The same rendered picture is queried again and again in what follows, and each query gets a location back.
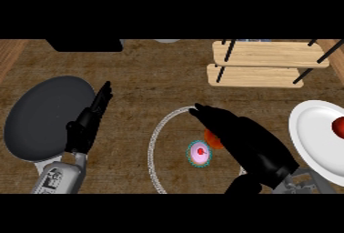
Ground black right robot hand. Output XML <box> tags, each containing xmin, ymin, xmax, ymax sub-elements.
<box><xmin>188</xmin><ymin>103</ymin><xmax>302</xmax><ymax>195</ymax></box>

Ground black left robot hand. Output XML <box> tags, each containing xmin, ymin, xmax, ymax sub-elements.
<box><xmin>64</xmin><ymin>80</ymin><xmax>114</xmax><ymax>155</ymax></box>

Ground pink cupcake with cherry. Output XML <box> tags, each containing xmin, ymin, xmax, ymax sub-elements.
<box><xmin>186</xmin><ymin>139</ymin><xmax>213</xmax><ymax>168</ymax></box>

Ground round brown placemat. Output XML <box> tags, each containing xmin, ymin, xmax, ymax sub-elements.
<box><xmin>147</xmin><ymin>105</ymin><xmax>249</xmax><ymax>195</ymax></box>

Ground wooden tiered shelf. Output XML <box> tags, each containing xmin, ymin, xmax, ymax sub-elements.
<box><xmin>206</xmin><ymin>38</ymin><xmax>344</xmax><ymax>89</ymax></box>

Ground orange fruit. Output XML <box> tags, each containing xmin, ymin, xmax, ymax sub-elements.
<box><xmin>203</xmin><ymin>128</ymin><xmax>226</xmax><ymax>150</ymax></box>

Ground dark grey frying pan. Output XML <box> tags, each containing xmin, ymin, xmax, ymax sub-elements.
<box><xmin>3</xmin><ymin>75</ymin><xmax>98</xmax><ymax>174</ymax></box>

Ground white plate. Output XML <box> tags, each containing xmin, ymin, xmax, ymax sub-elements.
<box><xmin>288</xmin><ymin>99</ymin><xmax>344</xmax><ymax>187</ymax></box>

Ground red apple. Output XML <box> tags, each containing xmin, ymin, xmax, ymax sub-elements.
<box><xmin>331</xmin><ymin>116</ymin><xmax>344</xmax><ymax>140</ymax></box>

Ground black appliance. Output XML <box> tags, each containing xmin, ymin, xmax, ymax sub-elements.
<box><xmin>45</xmin><ymin>38</ymin><xmax>126</xmax><ymax>53</ymax></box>

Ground grey round object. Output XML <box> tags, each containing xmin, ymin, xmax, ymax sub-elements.
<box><xmin>154</xmin><ymin>38</ymin><xmax>182</xmax><ymax>44</ymax></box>

